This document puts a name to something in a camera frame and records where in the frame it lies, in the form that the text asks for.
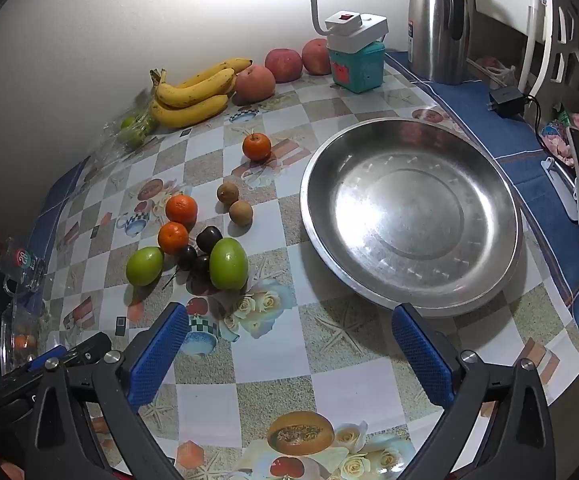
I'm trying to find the clear plastic container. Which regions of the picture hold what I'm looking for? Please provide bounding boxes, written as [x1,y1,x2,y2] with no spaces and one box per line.
[0,300,53,376]

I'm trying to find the yellow banana bunch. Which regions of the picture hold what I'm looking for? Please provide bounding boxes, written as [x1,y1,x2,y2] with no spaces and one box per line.
[150,57,254,129]

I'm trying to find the black cable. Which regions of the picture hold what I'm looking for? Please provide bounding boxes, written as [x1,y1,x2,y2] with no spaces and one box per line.
[522,92,545,141]

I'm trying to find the stainless steel thermos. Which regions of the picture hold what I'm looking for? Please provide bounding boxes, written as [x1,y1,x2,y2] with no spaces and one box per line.
[408,0,467,86]

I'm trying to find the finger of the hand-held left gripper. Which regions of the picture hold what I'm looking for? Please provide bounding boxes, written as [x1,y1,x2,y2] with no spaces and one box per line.
[27,332,113,376]

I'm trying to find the tangerine with stem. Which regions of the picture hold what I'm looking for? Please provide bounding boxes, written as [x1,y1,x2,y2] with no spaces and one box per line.
[242,131,272,162]

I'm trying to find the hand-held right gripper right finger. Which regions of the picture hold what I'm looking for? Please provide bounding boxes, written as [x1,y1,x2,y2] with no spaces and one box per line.
[392,302,556,480]

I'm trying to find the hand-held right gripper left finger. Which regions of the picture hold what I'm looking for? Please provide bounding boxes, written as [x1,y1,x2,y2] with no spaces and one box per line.
[22,302,190,480]

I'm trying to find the round green jujube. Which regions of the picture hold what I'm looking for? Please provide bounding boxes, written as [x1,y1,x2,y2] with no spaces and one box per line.
[126,246,165,287]

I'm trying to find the red apple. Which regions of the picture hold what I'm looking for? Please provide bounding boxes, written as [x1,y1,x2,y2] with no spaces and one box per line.
[264,48,303,84]
[234,64,276,103]
[302,38,331,76]

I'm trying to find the teal toy box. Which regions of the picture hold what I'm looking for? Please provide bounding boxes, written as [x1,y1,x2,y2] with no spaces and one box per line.
[326,40,387,94]

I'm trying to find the white power adapter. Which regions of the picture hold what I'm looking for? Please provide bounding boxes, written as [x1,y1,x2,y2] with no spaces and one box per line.
[324,11,388,53]

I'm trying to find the printed checkered tablecloth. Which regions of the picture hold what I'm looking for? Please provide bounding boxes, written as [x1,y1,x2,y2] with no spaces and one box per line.
[30,50,579,480]

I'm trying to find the pink snack packet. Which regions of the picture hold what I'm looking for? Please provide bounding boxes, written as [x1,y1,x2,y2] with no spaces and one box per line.
[539,110,579,166]

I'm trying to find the clear plastic clamshell box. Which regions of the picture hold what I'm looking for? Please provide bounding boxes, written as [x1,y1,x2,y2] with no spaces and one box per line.
[90,92,163,171]

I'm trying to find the pile of green jujubes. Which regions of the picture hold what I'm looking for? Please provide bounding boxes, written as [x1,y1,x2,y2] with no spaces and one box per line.
[118,112,155,148]

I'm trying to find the oval green jujube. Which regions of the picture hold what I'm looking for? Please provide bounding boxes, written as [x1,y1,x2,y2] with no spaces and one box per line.
[209,238,249,291]

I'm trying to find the stainless steel basin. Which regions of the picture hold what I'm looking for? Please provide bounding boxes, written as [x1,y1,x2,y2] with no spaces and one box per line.
[299,117,524,318]

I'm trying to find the black charger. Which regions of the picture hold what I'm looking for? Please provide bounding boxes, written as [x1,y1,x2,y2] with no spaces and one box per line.
[488,87,526,120]

